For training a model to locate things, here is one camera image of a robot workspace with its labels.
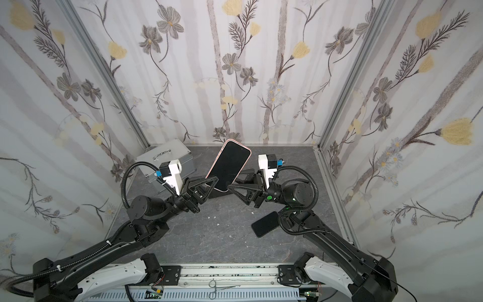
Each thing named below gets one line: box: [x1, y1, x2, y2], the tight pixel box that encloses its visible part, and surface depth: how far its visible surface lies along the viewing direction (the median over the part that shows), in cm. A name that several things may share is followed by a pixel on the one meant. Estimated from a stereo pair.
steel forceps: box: [208, 279, 241, 301], surface depth 73 cm
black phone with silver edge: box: [205, 139, 252, 192], surface depth 49 cm
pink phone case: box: [204, 138, 253, 193], surface depth 49 cm
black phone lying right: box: [250, 210, 280, 238], surface depth 89 cm
